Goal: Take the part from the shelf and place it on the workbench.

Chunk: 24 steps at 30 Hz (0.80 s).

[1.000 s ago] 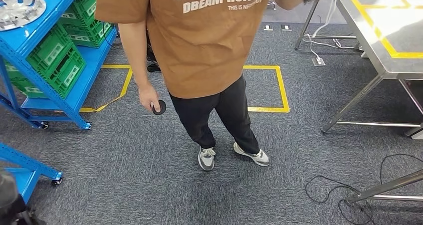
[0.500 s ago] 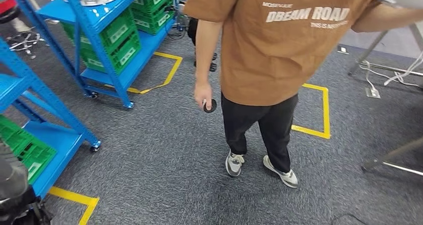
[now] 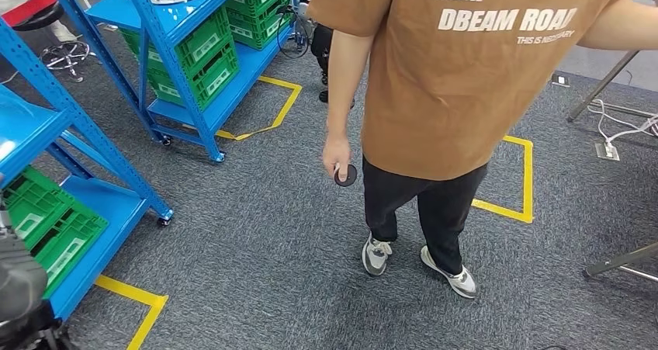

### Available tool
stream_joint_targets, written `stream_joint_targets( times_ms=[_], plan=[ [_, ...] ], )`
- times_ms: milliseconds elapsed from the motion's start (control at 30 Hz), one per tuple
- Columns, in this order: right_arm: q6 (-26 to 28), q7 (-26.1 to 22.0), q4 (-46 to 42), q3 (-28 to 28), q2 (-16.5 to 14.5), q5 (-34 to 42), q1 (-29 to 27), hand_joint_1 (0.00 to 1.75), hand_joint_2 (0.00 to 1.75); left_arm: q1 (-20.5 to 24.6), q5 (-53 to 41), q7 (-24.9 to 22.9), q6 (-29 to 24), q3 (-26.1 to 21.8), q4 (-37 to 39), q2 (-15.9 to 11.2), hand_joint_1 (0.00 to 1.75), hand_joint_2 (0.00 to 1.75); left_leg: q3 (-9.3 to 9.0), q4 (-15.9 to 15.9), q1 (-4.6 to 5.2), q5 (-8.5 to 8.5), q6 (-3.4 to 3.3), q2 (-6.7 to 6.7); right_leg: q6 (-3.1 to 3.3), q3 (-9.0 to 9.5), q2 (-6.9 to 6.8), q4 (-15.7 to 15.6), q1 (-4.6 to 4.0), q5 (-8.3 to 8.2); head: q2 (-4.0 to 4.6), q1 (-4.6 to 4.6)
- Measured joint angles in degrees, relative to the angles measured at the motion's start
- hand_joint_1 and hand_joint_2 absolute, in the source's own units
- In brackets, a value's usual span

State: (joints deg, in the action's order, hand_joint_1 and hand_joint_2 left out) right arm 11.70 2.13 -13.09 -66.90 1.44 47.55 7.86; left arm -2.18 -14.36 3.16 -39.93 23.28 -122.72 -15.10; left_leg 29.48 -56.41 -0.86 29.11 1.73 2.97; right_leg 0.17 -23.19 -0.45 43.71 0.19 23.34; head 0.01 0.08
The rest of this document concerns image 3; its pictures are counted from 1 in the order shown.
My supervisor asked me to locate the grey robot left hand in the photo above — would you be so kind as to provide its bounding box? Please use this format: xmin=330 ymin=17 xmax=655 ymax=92
xmin=0 ymin=203 xmax=48 ymax=328

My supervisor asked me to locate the black round controller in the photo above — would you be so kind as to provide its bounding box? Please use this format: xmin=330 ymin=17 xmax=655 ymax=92
xmin=334 ymin=164 xmax=358 ymax=188

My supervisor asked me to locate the blue metal shelf rack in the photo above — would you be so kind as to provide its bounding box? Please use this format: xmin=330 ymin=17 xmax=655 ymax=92
xmin=43 ymin=0 xmax=302 ymax=164
xmin=0 ymin=16 xmax=175 ymax=323

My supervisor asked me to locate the black round swivel stool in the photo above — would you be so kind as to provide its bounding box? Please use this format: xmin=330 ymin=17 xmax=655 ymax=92
xmin=11 ymin=0 xmax=96 ymax=84

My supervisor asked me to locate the red barrier belt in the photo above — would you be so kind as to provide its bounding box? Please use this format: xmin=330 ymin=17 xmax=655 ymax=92
xmin=2 ymin=0 xmax=96 ymax=27

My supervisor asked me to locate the yellow floor tape line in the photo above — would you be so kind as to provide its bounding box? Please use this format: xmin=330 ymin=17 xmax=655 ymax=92
xmin=182 ymin=75 xmax=303 ymax=142

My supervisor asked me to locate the standing person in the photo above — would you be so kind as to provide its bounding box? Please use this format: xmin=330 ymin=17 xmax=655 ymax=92
xmin=307 ymin=0 xmax=658 ymax=300

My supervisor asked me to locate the yellow floor tape square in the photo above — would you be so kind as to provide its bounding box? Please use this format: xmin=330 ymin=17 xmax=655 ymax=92
xmin=472 ymin=135 xmax=535 ymax=224

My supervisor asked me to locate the black cable loop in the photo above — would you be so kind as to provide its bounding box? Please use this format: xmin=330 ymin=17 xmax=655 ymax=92
xmin=276 ymin=3 xmax=312 ymax=61

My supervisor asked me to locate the white floor cable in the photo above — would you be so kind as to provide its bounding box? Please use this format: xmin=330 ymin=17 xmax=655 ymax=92
xmin=586 ymin=98 xmax=658 ymax=146

